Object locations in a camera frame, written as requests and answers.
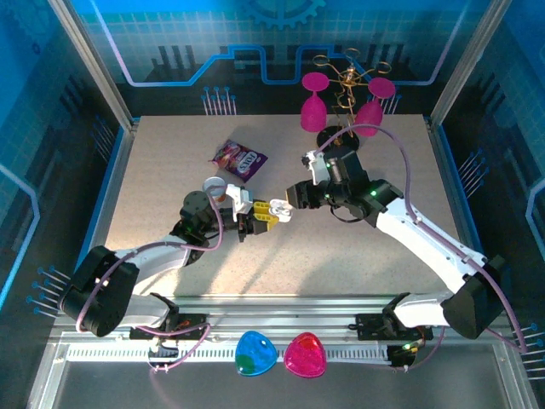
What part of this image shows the white earbud charging case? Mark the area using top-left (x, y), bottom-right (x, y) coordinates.
top-left (269, 197), bottom-right (295, 223)

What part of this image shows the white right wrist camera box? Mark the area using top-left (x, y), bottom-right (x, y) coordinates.
top-left (301, 152), bottom-right (330, 186)

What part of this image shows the white slotted cable duct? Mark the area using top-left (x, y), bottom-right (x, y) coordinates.
top-left (66, 345), bottom-right (391, 364)

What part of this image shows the purple snack bag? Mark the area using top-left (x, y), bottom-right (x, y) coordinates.
top-left (208, 139), bottom-right (269, 183)

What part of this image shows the blue translucent triangular dish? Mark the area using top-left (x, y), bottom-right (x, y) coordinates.
top-left (235, 330), bottom-right (278, 377)

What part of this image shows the gold wire glass rack, black base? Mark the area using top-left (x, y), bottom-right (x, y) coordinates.
top-left (313, 47), bottom-right (393, 150)

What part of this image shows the pink translucent triangular dish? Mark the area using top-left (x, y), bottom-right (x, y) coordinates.
top-left (284, 331), bottom-right (328, 379)

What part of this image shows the aluminium frame post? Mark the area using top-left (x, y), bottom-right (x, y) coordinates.
top-left (47, 0), bottom-right (140, 131)
top-left (428, 0), bottom-right (513, 131)

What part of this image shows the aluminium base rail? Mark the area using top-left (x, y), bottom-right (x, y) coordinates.
top-left (50, 293), bottom-right (512, 349)

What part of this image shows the small round metal-rimmed cup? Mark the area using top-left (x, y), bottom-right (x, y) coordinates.
top-left (202, 176), bottom-right (228, 204)

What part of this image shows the pink wine glass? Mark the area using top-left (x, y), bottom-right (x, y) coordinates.
top-left (355, 78), bottom-right (397, 138)
top-left (300, 71), bottom-right (330, 132)

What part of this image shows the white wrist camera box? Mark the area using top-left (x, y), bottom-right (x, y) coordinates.
top-left (224, 183), bottom-right (256, 216)
top-left (301, 152), bottom-right (330, 186)

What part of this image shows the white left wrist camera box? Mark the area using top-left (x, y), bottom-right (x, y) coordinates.
top-left (224, 183), bottom-right (256, 216)

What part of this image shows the black controller board box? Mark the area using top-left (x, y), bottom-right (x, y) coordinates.
top-left (389, 340), bottom-right (421, 372)

